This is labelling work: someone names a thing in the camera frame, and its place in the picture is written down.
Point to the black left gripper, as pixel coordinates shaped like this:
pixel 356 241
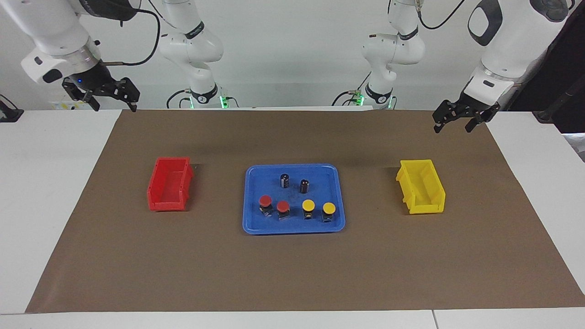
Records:
pixel 459 107

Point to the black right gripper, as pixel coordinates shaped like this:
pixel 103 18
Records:
pixel 98 82

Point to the yellow push button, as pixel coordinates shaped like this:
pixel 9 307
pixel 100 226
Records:
pixel 329 208
pixel 309 204

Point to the red push button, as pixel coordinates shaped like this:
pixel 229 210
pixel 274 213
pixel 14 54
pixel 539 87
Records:
pixel 283 206
pixel 265 200

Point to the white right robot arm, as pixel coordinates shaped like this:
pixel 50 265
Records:
pixel 50 27

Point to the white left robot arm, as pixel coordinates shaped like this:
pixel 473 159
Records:
pixel 512 45

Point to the blue plastic tray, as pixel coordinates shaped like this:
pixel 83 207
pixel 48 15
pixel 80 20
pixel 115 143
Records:
pixel 292 226

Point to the yellow plastic storage bin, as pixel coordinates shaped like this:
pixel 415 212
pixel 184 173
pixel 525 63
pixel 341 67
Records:
pixel 425 206

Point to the black stand leg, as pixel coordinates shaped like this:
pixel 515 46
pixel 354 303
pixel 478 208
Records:
pixel 544 116

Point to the black clamp foot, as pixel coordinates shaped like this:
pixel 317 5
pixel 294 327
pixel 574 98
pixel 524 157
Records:
pixel 9 114

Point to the red plastic storage bin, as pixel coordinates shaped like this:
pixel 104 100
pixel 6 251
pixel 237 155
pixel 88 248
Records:
pixel 164 203

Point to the grey crumpled sheet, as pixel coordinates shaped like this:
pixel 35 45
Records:
pixel 577 144

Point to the black background panel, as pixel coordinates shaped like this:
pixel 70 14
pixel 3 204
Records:
pixel 573 77

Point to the black cylindrical capacitor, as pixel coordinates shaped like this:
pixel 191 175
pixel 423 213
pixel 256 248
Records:
pixel 284 180
pixel 304 186

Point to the brown paper table mat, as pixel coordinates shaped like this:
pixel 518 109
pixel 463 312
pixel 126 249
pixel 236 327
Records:
pixel 292 274

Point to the white wall power box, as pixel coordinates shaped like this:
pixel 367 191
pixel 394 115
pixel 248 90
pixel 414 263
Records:
pixel 68 104

